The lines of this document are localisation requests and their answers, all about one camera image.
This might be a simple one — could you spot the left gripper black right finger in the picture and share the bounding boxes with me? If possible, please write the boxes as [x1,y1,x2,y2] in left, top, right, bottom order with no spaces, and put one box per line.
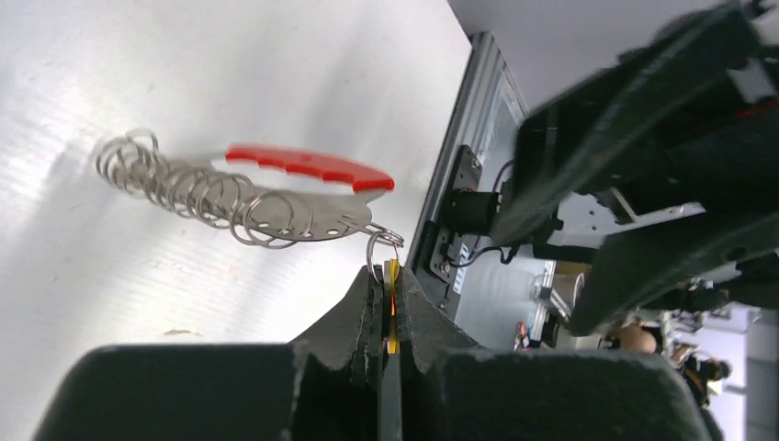
[396,270,709,440]

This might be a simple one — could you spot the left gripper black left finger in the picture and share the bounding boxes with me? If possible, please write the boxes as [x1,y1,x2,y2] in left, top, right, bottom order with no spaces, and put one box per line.
[35,267,388,440]

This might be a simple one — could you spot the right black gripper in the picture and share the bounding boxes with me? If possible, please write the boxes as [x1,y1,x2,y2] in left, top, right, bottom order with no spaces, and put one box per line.
[490,1,778,336]

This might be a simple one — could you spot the key with yellow tag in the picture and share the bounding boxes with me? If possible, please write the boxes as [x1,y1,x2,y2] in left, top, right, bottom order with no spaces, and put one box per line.
[366,222,404,356]

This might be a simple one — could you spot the metal keyring with red handle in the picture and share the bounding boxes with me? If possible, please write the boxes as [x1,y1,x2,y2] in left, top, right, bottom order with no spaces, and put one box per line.
[95,128,403,249]

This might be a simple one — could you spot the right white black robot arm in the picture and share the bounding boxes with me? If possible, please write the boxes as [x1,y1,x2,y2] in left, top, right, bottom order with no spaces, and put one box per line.
[491,1,778,335]

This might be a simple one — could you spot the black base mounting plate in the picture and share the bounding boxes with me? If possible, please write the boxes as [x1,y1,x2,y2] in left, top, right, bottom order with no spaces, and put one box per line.
[411,145,500,320]

